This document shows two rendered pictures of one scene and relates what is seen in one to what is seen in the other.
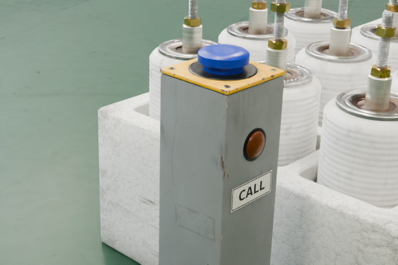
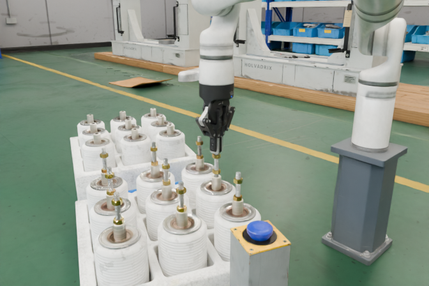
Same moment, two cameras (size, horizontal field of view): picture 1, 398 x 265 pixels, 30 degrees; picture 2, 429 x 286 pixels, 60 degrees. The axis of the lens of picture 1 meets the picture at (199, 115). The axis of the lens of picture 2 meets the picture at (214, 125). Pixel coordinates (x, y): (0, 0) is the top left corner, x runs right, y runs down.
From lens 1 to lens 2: 62 cm
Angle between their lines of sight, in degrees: 60
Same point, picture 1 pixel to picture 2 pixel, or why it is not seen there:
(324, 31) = (124, 188)
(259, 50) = (131, 216)
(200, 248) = not seen: outside the picture
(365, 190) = not seen: hidden behind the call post
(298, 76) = (190, 218)
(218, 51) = (260, 228)
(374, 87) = (240, 205)
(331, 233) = not seen: hidden behind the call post
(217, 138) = (285, 266)
